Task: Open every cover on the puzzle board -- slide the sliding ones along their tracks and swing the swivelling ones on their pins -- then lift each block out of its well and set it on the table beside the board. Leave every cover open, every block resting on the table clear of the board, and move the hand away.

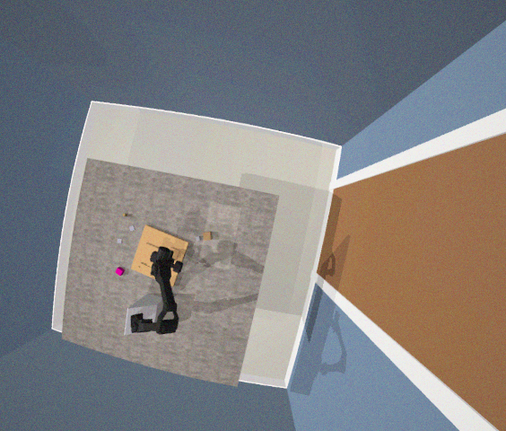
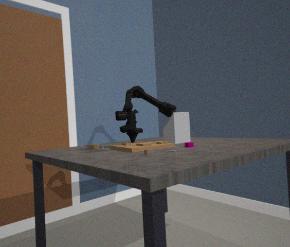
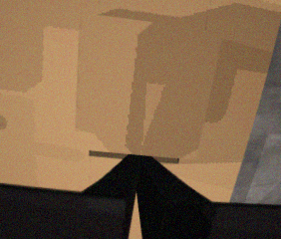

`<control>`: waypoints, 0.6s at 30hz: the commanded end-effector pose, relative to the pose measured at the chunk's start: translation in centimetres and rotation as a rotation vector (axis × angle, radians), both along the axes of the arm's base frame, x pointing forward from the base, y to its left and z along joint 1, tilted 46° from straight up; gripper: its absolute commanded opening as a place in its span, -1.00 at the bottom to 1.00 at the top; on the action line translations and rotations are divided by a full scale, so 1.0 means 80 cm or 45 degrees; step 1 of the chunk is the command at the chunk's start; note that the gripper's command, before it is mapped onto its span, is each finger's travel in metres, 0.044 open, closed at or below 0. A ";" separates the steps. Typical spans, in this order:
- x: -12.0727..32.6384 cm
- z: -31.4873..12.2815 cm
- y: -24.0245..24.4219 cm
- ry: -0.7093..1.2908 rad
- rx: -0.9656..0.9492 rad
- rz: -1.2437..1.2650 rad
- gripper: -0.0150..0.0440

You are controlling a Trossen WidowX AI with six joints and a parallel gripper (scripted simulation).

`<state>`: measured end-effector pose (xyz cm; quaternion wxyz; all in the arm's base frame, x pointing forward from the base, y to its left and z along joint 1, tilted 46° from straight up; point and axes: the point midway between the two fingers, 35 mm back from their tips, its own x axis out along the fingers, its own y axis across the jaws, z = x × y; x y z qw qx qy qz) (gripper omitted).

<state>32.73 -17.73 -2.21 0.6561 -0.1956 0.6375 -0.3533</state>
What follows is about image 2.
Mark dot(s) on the magenta cube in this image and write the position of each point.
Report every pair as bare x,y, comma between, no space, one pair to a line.
189,144

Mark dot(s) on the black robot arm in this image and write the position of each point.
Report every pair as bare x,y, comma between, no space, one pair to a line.
137,92

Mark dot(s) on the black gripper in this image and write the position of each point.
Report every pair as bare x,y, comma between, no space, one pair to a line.
134,132

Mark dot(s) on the small brown block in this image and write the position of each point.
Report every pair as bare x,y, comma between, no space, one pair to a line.
93,147

